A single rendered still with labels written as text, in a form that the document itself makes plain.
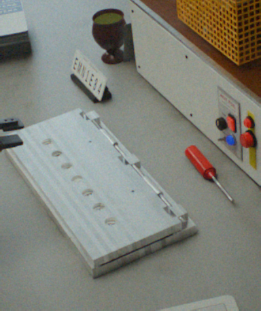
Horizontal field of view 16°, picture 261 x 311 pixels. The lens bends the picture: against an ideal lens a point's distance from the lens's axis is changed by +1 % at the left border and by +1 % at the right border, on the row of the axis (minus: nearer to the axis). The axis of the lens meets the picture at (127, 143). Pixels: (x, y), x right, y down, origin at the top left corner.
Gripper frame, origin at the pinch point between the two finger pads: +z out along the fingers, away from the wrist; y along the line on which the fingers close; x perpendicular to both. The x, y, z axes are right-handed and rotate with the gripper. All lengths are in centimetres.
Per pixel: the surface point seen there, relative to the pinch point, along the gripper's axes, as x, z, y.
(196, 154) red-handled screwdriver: 5.0, 37.0, 8.5
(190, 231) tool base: 22.1, 26.2, 12.7
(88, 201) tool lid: 7.3, 12.8, 12.8
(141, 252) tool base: 22.0, 16.6, 15.0
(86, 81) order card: -33.3, 31.0, 10.4
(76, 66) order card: -39, 31, 10
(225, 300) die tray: 39.5, 22.7, 13.6
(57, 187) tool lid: 0.2, 9.7, 13.5
